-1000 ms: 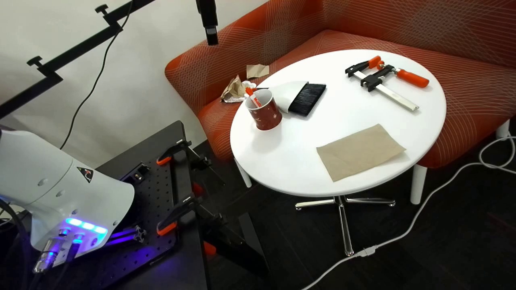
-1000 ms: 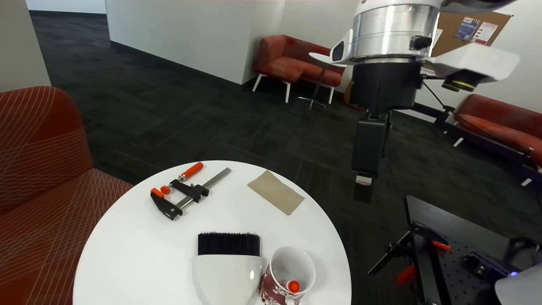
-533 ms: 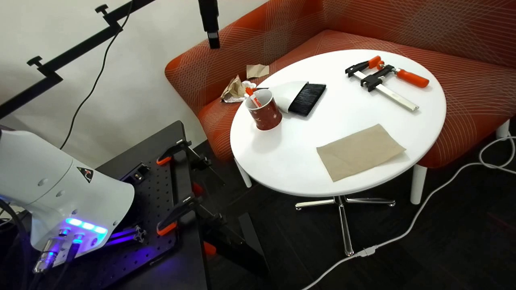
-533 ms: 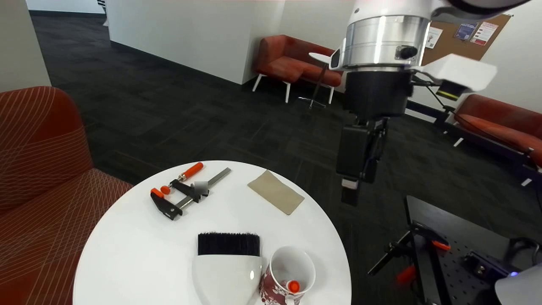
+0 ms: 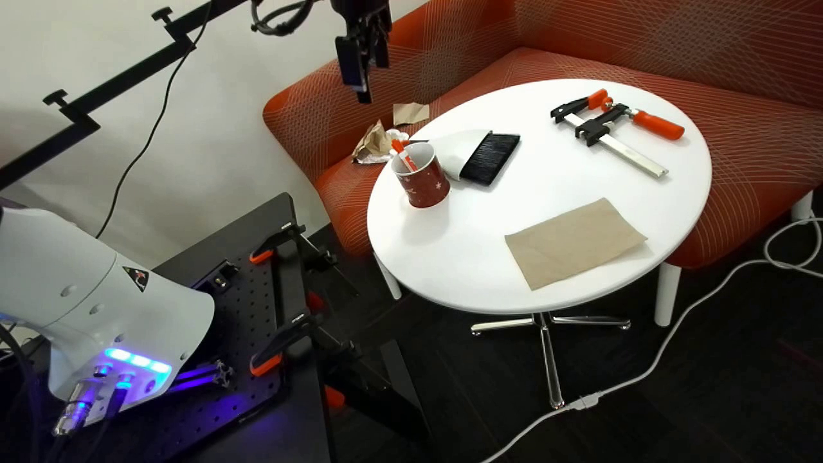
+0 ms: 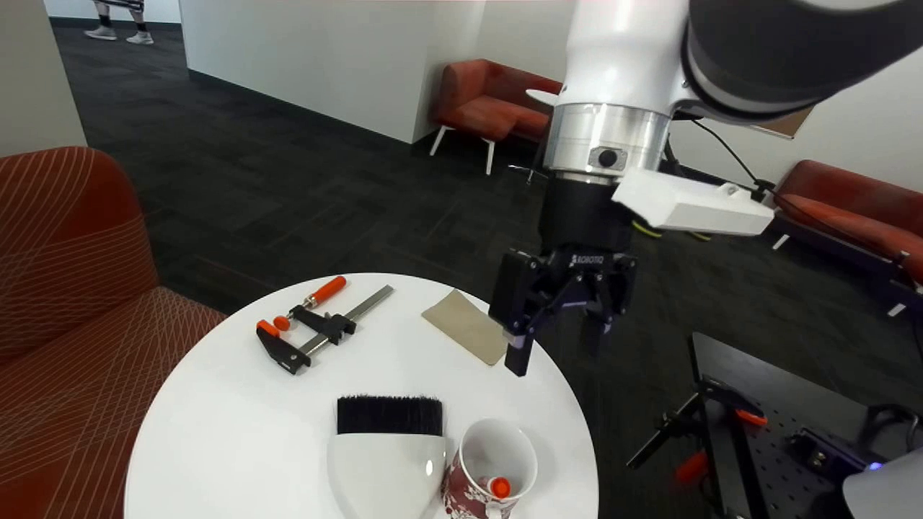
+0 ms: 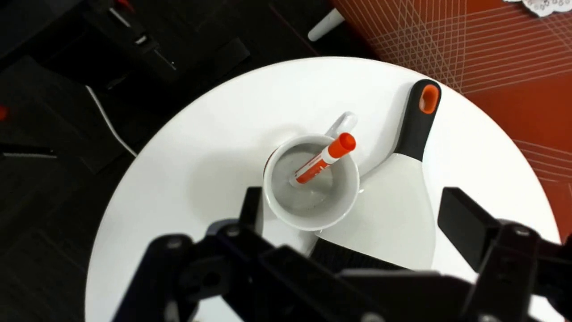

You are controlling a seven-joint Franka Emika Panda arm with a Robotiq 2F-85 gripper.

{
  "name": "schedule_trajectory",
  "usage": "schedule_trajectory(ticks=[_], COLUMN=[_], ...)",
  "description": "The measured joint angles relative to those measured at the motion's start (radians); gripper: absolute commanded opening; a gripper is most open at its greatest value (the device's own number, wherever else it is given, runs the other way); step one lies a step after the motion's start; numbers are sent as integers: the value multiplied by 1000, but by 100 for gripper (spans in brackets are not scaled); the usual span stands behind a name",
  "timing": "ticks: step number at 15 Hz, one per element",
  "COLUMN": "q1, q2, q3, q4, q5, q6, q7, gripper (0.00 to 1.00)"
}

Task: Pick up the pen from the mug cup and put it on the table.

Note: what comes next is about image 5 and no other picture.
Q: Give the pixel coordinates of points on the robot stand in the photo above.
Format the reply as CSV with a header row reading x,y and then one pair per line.
x,y
257,386

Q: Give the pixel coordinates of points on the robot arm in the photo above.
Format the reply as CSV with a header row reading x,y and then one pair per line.
x,y
77,283

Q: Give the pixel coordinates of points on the orange and white pen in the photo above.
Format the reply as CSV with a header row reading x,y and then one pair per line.
x,y
405,157

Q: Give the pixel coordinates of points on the crumpled white paper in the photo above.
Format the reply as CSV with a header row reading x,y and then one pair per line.
x,y
398,135

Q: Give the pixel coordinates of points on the small brown paper piece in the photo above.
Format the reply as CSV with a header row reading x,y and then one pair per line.
x,y
410,113

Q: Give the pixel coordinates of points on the orange patterned sofa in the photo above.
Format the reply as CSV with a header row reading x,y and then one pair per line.
x,y
739,83

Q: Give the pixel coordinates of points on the crumpled brown paper wrapper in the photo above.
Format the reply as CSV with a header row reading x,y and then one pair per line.
x,y
373,145

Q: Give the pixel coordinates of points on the red mug with white stars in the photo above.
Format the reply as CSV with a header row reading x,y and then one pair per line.
x,y
424,183

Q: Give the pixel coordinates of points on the black and orange spring clamp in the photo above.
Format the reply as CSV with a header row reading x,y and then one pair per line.
x,y
276,243
283,341

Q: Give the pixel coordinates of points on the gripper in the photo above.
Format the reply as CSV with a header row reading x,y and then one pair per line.
x,y
360,8

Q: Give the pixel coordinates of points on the brown paper sheet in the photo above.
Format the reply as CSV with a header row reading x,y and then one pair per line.
x,y
572,244

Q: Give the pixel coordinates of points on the white brush with black bristles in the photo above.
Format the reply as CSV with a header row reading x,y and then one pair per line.
x,y
479,154

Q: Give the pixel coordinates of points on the black boom stand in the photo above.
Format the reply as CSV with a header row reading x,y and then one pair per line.
x,y
122,77

